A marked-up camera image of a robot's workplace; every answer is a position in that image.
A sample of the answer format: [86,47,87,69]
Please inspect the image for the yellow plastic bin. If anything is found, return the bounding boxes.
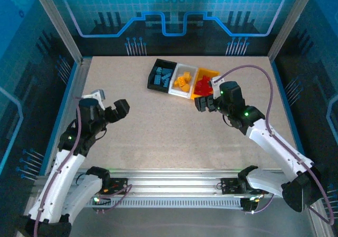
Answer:
[190,67,221,100]

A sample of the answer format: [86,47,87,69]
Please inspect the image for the black plastic bin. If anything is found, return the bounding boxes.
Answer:
[147,59,178,94]

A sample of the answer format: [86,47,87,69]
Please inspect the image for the white plastic bin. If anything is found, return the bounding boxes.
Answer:
[167,63,199,100]

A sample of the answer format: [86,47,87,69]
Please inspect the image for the blue table edge strip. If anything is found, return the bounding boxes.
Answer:
[39,61,80,176]
[271,60,312,176]

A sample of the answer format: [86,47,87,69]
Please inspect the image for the black connector box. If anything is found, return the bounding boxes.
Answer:
[91,194,111,214]
[241,196,261,214]

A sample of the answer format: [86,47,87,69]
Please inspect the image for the grey metal plate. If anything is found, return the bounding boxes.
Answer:
[71,207,317,237]

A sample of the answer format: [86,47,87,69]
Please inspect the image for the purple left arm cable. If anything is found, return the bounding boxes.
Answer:
[33,97,133,237]

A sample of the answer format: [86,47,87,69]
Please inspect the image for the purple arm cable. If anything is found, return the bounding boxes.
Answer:
[213,64,335,226]
[33,97,133,237]

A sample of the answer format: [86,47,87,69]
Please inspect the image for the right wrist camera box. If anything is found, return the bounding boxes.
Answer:
[209,78,223,100]

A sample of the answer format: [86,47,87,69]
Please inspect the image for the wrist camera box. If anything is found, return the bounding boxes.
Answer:
[209,78,223,100]
[81,89,106,108]

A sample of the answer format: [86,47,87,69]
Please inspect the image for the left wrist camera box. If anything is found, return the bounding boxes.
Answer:
[81,89,106,108]

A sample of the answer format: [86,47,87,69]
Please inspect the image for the aluminium table side rail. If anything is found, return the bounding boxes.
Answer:
[44,57,93,176]

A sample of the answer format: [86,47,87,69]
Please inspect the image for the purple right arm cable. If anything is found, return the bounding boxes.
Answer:
[213,64,335,226]

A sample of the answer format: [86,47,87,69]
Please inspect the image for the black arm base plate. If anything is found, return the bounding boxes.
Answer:
[105,177,129,195]
[220,177,269,195]

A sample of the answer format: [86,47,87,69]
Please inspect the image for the wide aluminium mounting rail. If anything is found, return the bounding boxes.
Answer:
[33,168,317,197]

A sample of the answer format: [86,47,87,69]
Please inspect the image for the aluminium frame post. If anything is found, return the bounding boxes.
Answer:
[29,0,85,65]
[267,0,320,61]

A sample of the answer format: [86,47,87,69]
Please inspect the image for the grey slotted cable duct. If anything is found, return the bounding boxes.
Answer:
[79,196,245,208]

